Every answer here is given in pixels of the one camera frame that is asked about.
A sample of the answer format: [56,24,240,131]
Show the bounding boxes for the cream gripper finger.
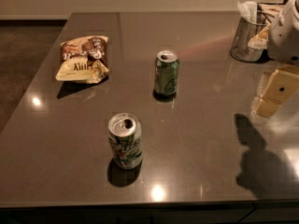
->
[262,66,299,103]
[252,97,281,118]

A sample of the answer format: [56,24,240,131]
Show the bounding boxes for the brown chip bag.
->
[55,35,109,84]

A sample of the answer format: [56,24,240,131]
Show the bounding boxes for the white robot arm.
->
[251,0,299,118]

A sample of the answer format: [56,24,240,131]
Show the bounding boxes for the green soda can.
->
[154,49,179,96]

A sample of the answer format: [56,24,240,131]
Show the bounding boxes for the white 7up can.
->
[108,113,143,170]

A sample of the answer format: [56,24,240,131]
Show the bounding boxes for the white napkin in cup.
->
[237,1,257,23]

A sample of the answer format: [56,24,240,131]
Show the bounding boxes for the wire mesh cup holder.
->
[230,11,268,63]

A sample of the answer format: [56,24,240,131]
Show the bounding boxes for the black wire snack basket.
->
[256,3,284,49]

